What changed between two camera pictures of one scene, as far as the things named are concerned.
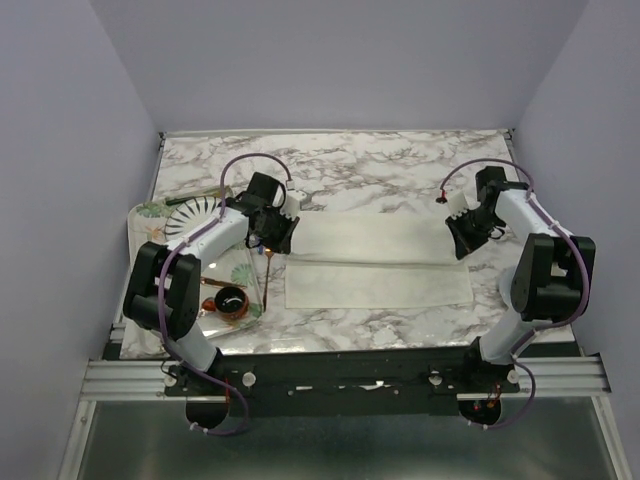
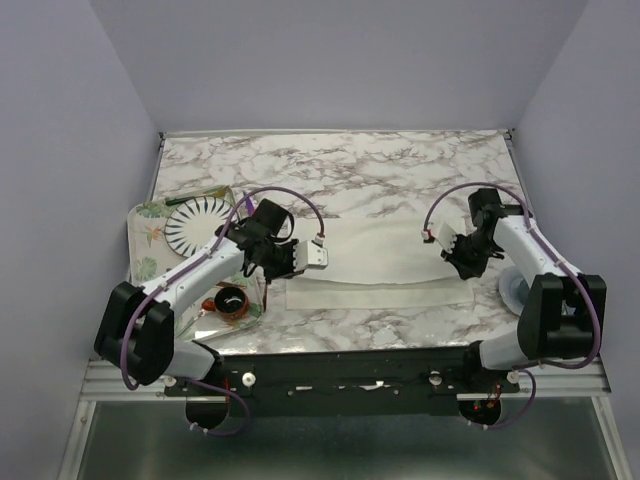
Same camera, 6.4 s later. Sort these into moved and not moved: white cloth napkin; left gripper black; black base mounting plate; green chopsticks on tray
Moved: left gripper black
Not moved: green chopsticks on tray; white cloth napkin; black base mounting plate
